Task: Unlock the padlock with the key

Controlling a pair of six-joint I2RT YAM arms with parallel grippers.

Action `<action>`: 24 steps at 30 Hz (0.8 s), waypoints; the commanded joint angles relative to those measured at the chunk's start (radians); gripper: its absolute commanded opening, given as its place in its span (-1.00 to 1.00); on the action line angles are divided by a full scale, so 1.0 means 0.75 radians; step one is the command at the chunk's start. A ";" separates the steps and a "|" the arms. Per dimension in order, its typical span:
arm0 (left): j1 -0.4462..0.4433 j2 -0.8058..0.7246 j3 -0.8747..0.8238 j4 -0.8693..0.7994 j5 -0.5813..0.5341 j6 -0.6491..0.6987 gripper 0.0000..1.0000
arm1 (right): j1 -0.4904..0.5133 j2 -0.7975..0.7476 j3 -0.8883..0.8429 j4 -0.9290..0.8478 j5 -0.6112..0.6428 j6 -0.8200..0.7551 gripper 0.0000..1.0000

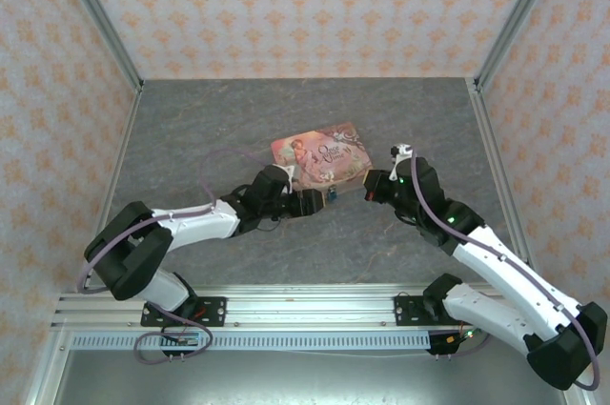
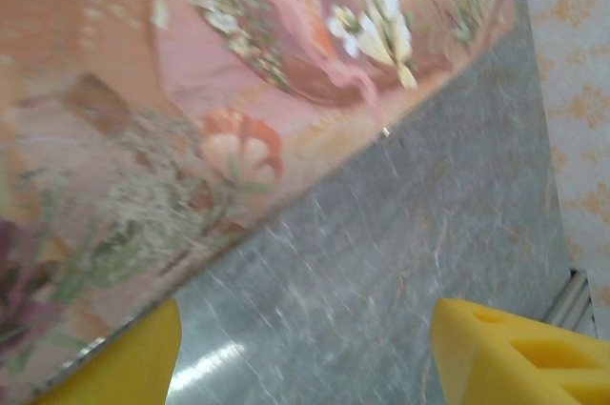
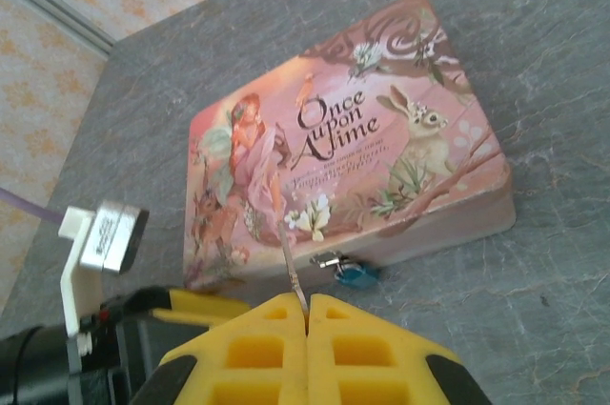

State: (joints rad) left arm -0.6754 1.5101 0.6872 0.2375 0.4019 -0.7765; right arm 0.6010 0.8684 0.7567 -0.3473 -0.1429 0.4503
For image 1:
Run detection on grey slotted cable duct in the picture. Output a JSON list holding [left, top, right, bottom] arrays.
[[71, 332, 433, 352]]

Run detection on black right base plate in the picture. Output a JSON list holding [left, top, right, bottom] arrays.
[[394, 294, 458, 329]]

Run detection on black bracket with circuit board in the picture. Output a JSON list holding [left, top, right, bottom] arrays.
[[158, 327, 202, 361], [425, 327, 478, 361]]

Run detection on aluminium frame post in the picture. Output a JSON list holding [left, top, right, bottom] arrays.
[[50, 0, 146, 92], [475, 0, 569, 92]]

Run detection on pink storybook box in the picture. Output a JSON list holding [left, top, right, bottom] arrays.
[[270, 121, 376, 196]]

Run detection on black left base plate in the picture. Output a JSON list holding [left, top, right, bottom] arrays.
[[140, 296, 228, 328]]

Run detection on grey metal base panel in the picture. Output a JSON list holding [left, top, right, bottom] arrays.
[[50, 349, 566, 405]]

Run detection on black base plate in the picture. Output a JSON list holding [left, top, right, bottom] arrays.
[[394, 294, 458, 329], [140, 296, 228, 328]]

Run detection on aluminium cross beam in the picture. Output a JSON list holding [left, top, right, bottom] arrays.
[[50, 282, 506, 331]]

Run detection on aluminium table side rail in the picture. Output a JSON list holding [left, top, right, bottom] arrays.
[[469, 79, 533, 269], [74, 83, 144, 294]]

